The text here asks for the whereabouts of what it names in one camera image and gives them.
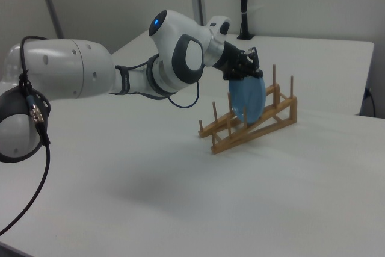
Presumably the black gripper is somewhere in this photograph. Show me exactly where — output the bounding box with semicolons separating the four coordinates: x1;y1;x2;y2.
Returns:
214;42;266;82

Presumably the blue round plate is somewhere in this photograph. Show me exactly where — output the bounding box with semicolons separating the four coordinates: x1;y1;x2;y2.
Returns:
227;76;267;126

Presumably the wooden plate rack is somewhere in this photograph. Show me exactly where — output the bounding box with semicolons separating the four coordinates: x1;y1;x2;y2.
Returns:
197;64;299;155

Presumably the thin dark wrist cable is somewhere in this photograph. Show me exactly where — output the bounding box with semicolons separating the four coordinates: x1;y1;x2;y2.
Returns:
167;81;202;110

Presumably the black cable with metal plug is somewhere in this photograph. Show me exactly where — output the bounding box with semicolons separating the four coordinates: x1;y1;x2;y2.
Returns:
0;35;52;240

